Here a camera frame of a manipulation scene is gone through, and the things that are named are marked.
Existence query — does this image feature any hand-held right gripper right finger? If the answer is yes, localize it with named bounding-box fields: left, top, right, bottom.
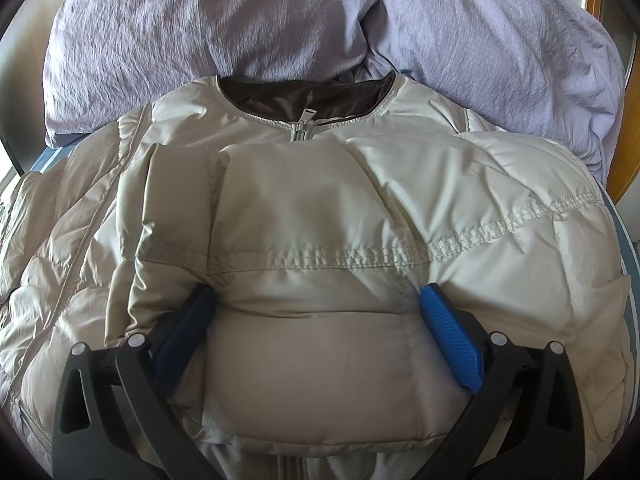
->
left=419, top=282, right=587, bottom=480

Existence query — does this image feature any beige puffer jacket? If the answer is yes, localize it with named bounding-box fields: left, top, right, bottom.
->
left=0, top=71, right=636, bottom=480

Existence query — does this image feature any purple duvet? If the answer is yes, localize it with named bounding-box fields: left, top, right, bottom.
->
left=44, top=0, right=626, bottom=181

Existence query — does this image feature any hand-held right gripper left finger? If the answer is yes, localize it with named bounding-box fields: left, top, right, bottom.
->
left=51, top=285, right=219, bottom=480

